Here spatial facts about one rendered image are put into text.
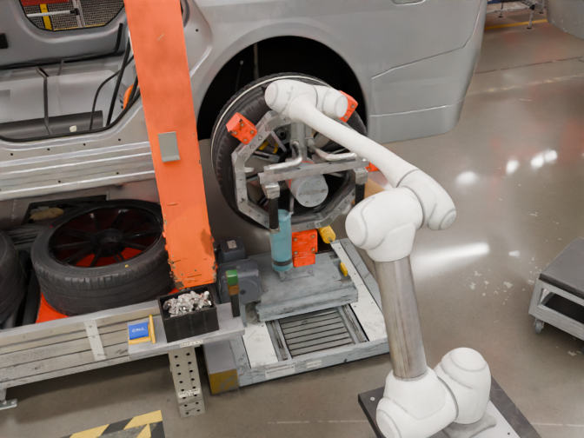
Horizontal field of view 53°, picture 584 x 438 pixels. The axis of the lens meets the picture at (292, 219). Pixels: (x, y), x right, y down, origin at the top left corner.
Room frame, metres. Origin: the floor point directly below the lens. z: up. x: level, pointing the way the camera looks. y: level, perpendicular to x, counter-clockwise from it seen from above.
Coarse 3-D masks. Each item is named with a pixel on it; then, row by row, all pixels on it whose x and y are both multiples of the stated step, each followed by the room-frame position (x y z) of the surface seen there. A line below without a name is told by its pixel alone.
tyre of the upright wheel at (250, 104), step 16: (256, 80) 2.32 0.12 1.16; (272, 80) 2.28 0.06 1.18; (304, 80) 2.28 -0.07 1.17; (320, 80) 2.38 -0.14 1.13; (256, 96) 2.17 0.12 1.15; (240, 112) 2.13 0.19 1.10; (256, 112) 2.11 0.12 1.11; (224, 128) 2.15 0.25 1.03; (224, 144) 2.08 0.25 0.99; (224, 160) 2.08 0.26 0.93; (224, 176) 2.07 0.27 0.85; (224, 192) 2.08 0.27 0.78; (256, 224) 2.10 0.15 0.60
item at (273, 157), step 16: (288, 144) 2.20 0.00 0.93; (272, 160) 2.15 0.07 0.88; (256, 176) 2.13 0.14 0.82; (336, 176) 2.27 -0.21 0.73; (256, 192) 2.26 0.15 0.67; (288, 192) 2.34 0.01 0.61; (336, 192) 2.19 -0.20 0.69; (288, 208) 2.20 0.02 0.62; (304, 208) 2.19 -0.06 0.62; (320, 208) 2.17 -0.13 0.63
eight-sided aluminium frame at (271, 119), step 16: (272, 112) 2.08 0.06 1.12; (256, 128) 2.07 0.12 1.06; (272, 128) 2.04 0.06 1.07; (352, 128) 2.17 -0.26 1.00; (240, 144) 2.06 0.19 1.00; (256, 144) 2.02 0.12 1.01; (240, 160) 2.00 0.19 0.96; (240, 176) 2.01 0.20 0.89; (240, 192) 2.00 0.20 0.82; (352, 192) 2.12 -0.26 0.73; (240, 208) 2.00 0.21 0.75; (256, 208) 2.06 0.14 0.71; (336, 208) 2.10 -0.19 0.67; (304, 224) 2.07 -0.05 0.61; (320, 224) 2.08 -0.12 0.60
